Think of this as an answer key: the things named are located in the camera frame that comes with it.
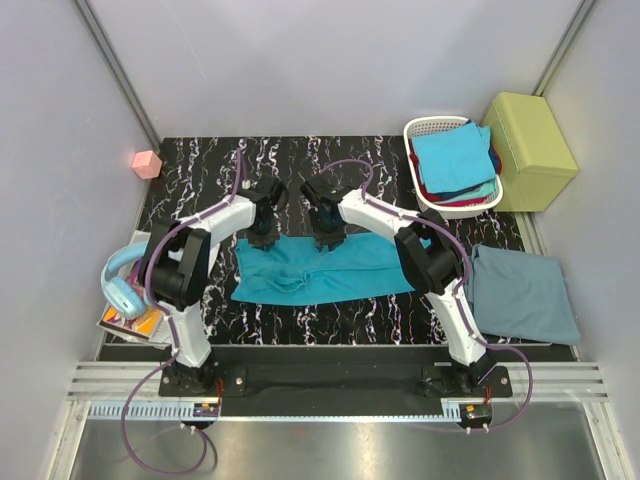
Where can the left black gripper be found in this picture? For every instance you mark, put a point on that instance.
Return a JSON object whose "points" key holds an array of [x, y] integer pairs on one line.
{"points": [[261, 238]]}

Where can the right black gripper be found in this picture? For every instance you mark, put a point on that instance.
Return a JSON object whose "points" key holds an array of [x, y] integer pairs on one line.
{"points": [[321, 239]]}

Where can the teal t shirt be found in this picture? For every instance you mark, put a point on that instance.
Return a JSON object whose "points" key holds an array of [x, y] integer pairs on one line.
{"points": [[295, 273]]}

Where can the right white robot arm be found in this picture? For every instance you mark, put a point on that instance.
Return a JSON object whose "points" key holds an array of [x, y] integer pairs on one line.
{"points": [[432, 261]]}

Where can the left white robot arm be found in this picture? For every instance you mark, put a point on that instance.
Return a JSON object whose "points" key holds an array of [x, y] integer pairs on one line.
{"points": [[175, 271]]}

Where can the stack of papers and books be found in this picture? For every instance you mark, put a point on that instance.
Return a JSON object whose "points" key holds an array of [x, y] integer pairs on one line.
{"points": [[148, 327]]}

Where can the white perforated laundry basket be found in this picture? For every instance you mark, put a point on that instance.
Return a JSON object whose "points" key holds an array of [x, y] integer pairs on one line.
{"points": [[434, 125]]}

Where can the pink cube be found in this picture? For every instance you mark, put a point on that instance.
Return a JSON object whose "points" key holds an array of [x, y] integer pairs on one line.
{"points": [[146, 165]]}

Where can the light blue shirt in basket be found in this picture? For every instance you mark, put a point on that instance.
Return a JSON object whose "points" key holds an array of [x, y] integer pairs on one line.
{"points": [[455, 159]]}

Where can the red shirt in basket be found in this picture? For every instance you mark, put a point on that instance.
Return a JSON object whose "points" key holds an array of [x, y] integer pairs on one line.
{"points": [[467, 197]]}

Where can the light blue headphones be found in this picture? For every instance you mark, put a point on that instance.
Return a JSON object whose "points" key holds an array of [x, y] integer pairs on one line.
{"points": [[118, 293]]}

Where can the green storage box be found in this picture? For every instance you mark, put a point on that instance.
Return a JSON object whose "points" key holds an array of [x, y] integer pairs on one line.
{"points": [[537, 163]]}

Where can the folded grey-blue t shirt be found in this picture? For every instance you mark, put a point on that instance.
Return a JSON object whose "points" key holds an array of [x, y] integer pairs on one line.
{"points": [[520, 295]]}

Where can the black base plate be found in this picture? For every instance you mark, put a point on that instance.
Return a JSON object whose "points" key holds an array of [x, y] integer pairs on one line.
{"points": [[429, 357]]}

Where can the aluminium rail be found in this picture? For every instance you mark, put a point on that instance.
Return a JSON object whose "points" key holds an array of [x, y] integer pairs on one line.
{"points": [[548, 381]]}

